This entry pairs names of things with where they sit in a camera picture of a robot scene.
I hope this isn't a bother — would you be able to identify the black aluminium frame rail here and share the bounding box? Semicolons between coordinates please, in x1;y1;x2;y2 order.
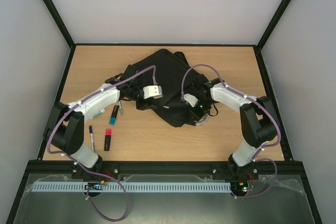
25;159;305;180

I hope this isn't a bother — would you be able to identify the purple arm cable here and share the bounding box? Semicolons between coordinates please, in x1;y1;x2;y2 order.
47;66;161;221
181;63;282;199

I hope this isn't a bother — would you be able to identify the green glue stick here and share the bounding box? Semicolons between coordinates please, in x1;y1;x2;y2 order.
91;109;106;119

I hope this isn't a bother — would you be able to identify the light blue cable duct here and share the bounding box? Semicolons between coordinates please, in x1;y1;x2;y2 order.
31;182;232;193

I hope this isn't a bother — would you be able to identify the blue-capped white pen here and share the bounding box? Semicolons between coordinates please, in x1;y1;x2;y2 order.
89;125;95;152

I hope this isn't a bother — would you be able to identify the blue highlighter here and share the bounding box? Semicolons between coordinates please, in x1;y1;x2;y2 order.
109;105;119;125

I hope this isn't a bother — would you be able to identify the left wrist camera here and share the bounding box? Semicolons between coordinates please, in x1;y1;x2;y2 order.
143;85;163;99

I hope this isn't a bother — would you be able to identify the green-capped white marker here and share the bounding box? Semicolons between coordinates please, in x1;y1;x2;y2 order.
119;101;123;115

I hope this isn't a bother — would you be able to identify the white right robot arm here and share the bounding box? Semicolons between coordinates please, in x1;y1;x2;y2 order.
181;78;281;178

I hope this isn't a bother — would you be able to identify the pink highlighter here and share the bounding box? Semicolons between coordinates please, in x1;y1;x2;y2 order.
104;129;112;151

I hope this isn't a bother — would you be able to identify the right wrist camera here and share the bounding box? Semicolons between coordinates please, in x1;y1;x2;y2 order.
182;93;198;108

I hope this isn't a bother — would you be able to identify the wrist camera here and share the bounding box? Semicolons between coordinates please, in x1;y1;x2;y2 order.
182;93;198;108
143;85;163;99

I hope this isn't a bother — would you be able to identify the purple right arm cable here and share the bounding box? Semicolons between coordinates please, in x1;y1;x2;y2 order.
181;63;282;199

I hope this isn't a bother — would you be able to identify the black student bag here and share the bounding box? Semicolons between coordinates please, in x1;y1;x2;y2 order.
120;49;212;127

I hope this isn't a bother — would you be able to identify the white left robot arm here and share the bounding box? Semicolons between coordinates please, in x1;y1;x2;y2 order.
44;77;162;169

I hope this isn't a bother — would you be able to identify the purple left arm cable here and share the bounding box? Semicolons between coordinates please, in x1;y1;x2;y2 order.
47;66;161;221

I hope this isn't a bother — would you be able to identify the metal front tray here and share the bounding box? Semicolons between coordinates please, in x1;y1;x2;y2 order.
13;174;314;223

